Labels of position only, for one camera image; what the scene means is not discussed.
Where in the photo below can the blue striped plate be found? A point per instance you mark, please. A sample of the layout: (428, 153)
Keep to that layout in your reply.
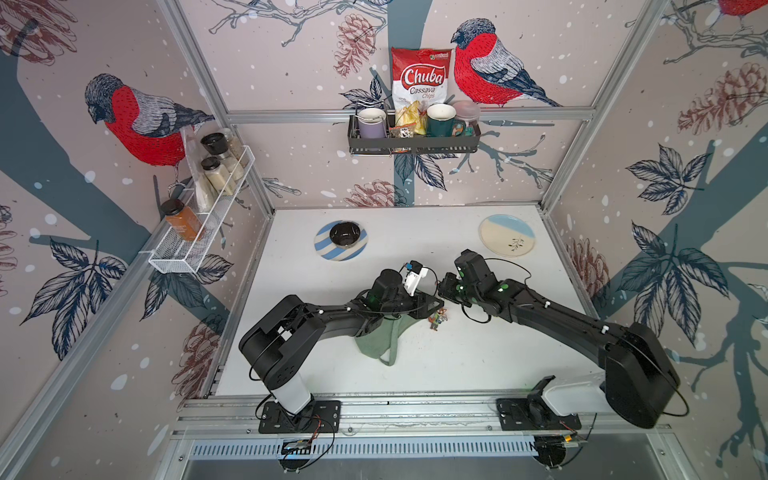
(327, 250)

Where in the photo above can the pink lidded jar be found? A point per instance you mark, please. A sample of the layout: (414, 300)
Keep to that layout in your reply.
(466, 118)

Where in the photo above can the dark green mug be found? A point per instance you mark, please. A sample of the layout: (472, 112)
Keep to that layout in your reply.
(442, 121)

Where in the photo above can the red figurine charm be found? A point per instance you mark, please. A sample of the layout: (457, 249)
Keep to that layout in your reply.
(437, 319)

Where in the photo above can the white wire wall shelf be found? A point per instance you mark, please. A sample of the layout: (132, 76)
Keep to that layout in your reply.
(175, 256)

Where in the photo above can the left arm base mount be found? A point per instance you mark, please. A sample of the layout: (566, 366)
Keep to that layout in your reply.
(316, 417)

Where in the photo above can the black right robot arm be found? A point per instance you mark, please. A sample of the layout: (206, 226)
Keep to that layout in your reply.
(640, 380)

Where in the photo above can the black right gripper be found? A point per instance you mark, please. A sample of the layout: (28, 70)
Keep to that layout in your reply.
(444, 290)

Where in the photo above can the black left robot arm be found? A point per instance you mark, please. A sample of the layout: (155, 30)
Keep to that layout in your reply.
(277, 346)

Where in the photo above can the purple mug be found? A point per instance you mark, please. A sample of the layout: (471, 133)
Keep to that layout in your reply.
(372, 123)

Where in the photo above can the green corduroy bag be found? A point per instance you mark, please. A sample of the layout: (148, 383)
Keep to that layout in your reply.
(382, 342)

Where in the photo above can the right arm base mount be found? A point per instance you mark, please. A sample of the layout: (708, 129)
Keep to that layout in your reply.
(531, 413)

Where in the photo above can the clear plastic packet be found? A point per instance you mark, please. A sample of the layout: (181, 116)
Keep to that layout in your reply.
(205, 194)

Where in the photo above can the cream and blue plate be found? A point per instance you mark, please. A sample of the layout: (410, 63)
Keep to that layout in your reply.
(507, 235)

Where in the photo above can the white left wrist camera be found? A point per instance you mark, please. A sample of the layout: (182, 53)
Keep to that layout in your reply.
(415, 272)

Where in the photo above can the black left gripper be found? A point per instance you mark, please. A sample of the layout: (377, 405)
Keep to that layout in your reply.
(420, 308)

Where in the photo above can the Chuba cassava chips bag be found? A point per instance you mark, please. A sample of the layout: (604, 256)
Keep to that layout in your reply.
(420, 79)

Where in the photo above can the dark ceramic bowl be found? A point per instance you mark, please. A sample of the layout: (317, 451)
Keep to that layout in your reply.
(345, 234)

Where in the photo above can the orange spice jar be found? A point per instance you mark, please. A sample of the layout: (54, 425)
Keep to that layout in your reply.
(182, 219)

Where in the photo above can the black lid spice jar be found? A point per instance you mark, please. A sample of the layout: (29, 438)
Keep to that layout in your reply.
(216, 144)
(218, 176)

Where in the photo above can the black wall shelf basket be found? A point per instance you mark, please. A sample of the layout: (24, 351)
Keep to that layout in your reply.
(417, 145)

